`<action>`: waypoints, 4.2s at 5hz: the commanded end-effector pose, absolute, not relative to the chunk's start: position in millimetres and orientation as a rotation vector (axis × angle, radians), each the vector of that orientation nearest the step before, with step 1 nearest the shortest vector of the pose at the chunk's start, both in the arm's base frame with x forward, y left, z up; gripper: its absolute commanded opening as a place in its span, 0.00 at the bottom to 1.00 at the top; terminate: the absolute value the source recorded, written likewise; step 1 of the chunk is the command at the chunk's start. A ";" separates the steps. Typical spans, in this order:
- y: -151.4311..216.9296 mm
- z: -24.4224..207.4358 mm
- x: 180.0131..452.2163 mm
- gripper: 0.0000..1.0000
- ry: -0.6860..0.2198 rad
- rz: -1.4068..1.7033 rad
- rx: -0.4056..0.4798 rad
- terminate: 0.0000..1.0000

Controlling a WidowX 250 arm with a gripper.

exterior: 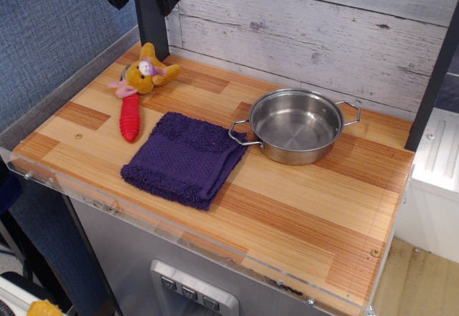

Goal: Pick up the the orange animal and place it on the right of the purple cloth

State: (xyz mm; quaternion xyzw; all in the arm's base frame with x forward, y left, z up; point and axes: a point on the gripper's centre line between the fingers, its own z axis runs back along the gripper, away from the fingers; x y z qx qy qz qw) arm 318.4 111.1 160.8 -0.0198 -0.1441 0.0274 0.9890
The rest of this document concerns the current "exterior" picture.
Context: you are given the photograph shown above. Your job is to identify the dark grey right post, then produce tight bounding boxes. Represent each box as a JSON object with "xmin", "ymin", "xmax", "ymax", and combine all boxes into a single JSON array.
[{"xmin": 404, "ymin": 4, "xmax": 458, "ymax": 152}]

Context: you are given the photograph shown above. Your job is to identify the dark grey post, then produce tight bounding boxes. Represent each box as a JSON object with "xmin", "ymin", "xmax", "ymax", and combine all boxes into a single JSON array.
[
  {"xmin": 404, "ymin": 4, "xmax": 458, "ymax": 152},
  {"xmin": 135, "ymin": 0, "xmax": 169, "ymax": 62}
]

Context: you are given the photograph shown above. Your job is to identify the white ridged appliance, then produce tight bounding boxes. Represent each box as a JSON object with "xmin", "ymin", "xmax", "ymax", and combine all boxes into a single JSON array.
[{"xmin": 394, "ymin": 108, "xmax": 458, "ymax": 262}]

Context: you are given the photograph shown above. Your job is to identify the dark grey left post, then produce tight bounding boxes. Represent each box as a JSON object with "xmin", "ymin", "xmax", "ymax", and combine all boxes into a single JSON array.
[{"xmin": 135, "ymin": 0, "xmax": 169, "ymax": 62}]

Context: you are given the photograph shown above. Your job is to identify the clear acrylic table guard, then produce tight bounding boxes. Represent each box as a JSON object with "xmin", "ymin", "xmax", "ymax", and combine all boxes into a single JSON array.
[{"xmin": 1, "ymin": 29, "xmax": 414, "ymax": 315}]

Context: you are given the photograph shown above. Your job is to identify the stainless steel pot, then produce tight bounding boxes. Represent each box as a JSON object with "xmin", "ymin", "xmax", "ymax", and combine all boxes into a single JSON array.
[{"xmin": 228, "ymin": 88, "xmax": 361, "ymax": 165}]

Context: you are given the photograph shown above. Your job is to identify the orange plush animal toy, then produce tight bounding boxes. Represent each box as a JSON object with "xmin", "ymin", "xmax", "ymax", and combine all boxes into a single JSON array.
[{"xmin": 108, "ymin": 42, "xmax": 181, "ymax": 98}]

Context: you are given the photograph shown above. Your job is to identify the purple folded cloth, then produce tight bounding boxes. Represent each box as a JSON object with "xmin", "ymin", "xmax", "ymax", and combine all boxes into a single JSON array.
[{"xmin": 120, "ymin": 112, "xmax": 247, "ymax": 211}]

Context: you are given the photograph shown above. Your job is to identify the red handled metal spoon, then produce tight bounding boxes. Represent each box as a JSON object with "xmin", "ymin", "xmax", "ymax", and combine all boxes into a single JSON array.
[{"xmin": 118, "ymin": 86, "xmax": 141, "ymax": 143}]

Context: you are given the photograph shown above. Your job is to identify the silver button panel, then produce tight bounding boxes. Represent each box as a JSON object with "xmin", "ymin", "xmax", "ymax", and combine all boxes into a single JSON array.
[{"xmin": 150, "ymin": 259, "xmax": 240, "ymax": 315}]

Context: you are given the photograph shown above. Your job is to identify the yellow cloth object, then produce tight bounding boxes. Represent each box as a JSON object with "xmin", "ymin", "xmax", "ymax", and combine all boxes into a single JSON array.
[{"xmin": 26, "ymin": 300, "xmax": 64, "ymax": 316}]

